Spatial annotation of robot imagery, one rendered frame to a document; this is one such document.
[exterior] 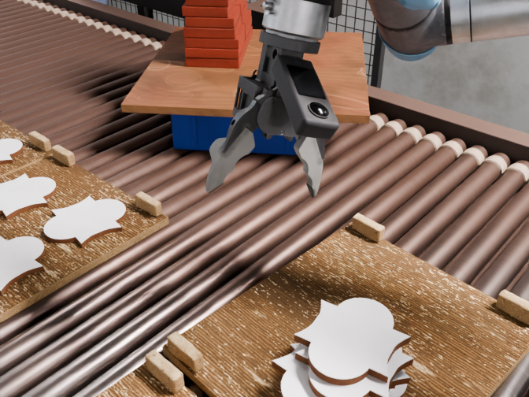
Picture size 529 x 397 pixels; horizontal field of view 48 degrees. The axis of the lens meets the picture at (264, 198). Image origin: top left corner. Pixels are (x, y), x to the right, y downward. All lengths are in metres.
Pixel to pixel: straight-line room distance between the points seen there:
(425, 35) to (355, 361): 0.40
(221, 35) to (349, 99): 0.33
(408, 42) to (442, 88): 2.98
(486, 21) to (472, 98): 2.92
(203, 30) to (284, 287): 0.68
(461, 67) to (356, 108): 2.47
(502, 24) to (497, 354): 0.43
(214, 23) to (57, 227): 0.58
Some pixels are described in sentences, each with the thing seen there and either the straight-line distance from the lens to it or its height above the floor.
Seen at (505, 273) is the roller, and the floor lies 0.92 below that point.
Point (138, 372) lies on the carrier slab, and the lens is 0.82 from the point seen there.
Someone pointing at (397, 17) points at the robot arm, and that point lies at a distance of 0.72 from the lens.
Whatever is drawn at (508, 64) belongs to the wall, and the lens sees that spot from 3.55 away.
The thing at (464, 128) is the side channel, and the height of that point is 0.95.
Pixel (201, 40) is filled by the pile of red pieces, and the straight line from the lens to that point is 1.39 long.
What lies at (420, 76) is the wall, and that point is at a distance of 3.79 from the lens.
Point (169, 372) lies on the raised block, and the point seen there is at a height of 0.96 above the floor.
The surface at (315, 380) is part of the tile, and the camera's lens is 0.70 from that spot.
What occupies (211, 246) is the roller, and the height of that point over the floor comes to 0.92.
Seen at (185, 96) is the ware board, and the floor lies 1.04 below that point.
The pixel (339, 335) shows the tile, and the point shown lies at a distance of 0.74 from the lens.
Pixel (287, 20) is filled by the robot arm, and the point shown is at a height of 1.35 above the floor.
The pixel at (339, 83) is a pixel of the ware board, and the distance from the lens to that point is 1.33.
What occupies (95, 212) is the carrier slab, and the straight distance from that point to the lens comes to 1.09.
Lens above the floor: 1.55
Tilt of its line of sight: 34 degrees down
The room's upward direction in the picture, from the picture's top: straight up
